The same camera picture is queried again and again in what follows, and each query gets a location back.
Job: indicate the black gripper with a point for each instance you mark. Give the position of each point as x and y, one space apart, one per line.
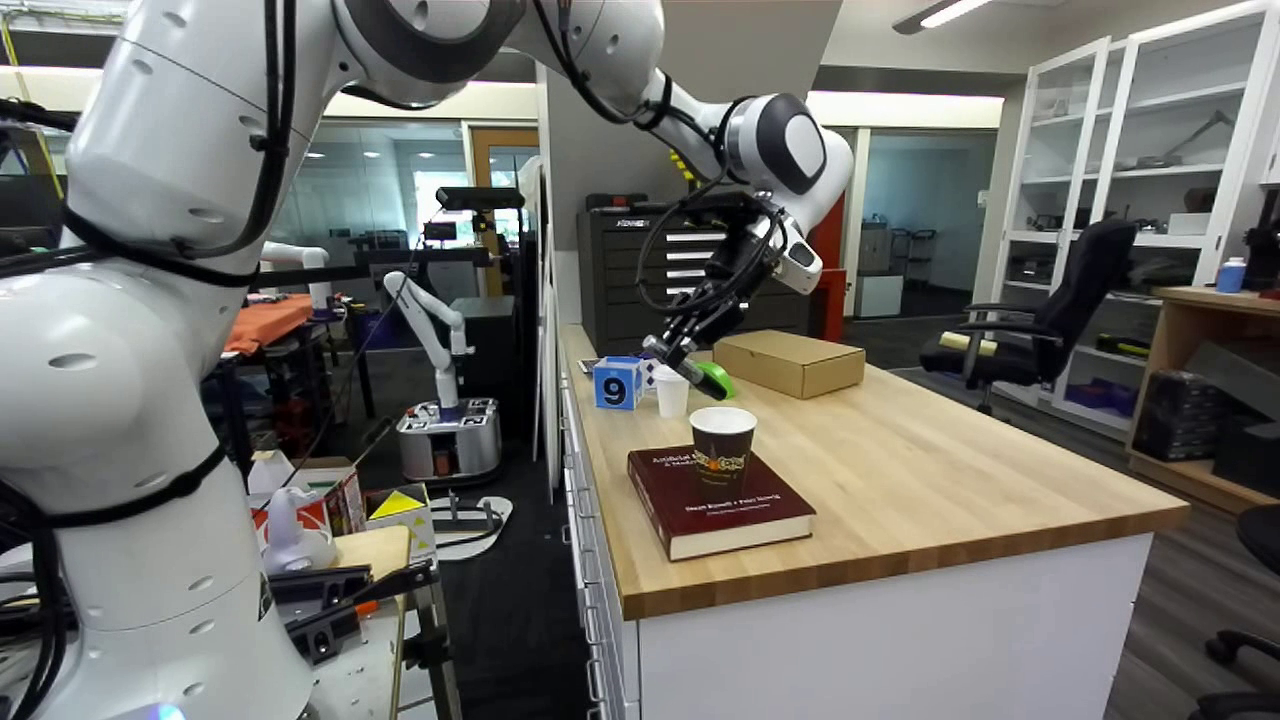
746 266

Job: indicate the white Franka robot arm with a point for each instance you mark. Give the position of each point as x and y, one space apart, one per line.
121 374

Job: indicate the small white robot arm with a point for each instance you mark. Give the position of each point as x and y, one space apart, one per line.
428 317

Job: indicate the silver robot base box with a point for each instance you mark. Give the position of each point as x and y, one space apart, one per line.
448 439

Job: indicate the small clear plastic cup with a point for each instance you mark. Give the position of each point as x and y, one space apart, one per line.
670 397

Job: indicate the brown white paper cup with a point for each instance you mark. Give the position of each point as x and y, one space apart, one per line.
723 440

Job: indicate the blue number nine cube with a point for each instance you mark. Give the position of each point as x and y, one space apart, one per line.
612 387

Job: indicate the flat cardboard box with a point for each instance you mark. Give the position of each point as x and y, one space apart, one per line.
791 361

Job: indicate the dark drawer cabinet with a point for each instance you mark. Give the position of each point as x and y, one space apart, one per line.
612 274

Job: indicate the red metal cabinet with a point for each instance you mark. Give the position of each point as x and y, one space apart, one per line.
835 266

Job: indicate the dark red hardcover book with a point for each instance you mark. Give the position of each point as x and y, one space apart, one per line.
726 514

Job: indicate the wooden top white workbench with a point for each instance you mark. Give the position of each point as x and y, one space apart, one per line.
905 482

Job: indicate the black office chair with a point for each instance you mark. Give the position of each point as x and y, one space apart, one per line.
1067 313

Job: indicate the ceiling light strip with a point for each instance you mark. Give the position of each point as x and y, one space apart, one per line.
943 14

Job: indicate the orange cloth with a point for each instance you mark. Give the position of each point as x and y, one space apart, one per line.
260 325

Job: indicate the white spray bottle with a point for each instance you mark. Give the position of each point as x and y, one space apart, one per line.
290 524

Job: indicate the black storage boxes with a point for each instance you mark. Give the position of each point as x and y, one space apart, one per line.
1180 415

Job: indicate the white glass door shelving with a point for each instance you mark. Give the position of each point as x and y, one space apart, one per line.
1145 121

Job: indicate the wooden shelf unit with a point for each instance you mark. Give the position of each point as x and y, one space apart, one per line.
1201 321

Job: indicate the blue bottle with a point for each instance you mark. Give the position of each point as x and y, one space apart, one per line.
1235 274

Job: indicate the black rolling chair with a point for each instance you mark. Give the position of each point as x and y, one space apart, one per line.
1247 655

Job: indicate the black camera on stand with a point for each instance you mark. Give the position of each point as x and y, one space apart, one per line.
478 197

